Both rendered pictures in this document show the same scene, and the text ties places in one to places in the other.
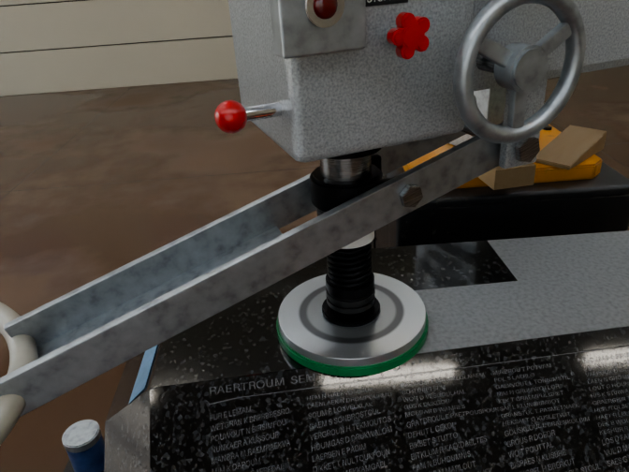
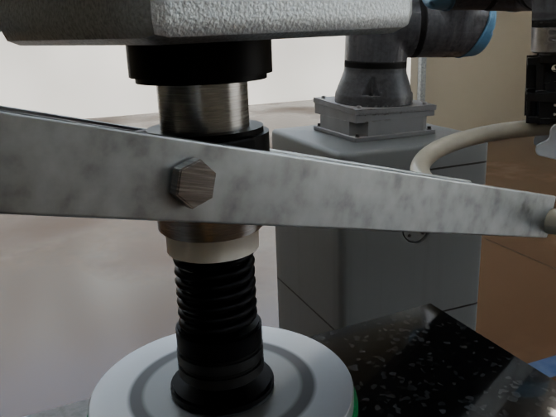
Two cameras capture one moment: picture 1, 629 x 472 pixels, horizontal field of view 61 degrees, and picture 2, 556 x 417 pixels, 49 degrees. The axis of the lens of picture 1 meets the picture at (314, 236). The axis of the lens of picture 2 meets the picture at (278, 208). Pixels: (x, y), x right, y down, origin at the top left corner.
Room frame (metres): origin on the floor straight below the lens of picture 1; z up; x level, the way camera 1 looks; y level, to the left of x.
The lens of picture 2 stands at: (1.05, -0.15, 1.11)
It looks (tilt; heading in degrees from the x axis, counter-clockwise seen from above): 17 degrees down; 159
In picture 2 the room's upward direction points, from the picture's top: 2 degrees counter-clockwise
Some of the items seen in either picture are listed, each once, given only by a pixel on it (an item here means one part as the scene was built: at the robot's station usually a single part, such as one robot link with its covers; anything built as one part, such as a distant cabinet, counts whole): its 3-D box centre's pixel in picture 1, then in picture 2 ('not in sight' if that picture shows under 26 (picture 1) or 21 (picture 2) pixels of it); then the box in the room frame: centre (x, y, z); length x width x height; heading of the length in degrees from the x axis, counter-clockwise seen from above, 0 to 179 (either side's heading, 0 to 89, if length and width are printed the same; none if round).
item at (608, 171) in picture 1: (471, 261); not in sight; (1.48, -0.51, 0.37); 0.66 x 0.66 x 0.74; 0
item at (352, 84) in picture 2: not in sight; (374, 81); (-0.27, 0.61, 0.98); 0.19 x 0.19 x 0.10
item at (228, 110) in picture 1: (253, 113); not in sight; (0.52, 0.05, 1.15); 0.08 x 0.03 x 0.03; 110
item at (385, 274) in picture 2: not in sight; (371, 288); (-0.27, 0.61, 0.43); 0.50 x 0.50 x 0.85; 1
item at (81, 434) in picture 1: (86, 449); not in sight; (1.08, 0.69, 0.08); 0.10 x 0.10 x 0.13
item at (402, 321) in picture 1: (351, 313); (223, 391); (0.63, -0.05, 0.82); 0.21 x 0.21 x 0.01
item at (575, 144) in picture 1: (569, 146); not in sight; (1.31, -0.68, 0.80); 0.20 x 0.10 x 0.05; 131
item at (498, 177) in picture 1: (494, 163); not in sight; (1.23, -0.46, 0.81); 0.20 x 0.10 x 0.05; 8
